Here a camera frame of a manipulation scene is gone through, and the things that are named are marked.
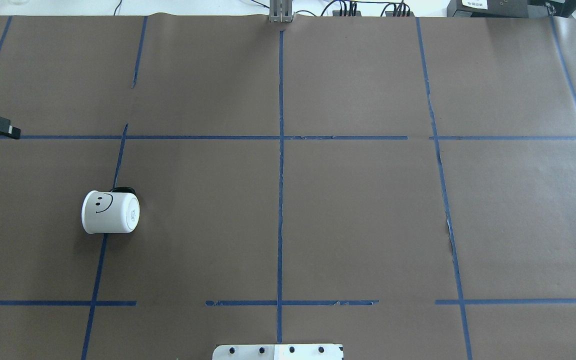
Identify black box with label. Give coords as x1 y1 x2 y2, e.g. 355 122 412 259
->
446 0 553 19

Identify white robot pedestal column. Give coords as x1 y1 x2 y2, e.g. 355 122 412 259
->
212 343 345 360

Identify upper orange black usb hub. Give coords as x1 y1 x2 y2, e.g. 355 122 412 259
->
332 2 362 18

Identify orange black usb hub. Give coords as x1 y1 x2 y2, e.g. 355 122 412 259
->
332 2 362 18
381 2 415 18

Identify lower orange black usb hub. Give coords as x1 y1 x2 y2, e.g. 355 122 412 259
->
381 2 415 18

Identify white smiley face mug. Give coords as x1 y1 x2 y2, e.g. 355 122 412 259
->
81 187 141 235

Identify aluminium frame post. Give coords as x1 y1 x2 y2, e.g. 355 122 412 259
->
268 0 295 24

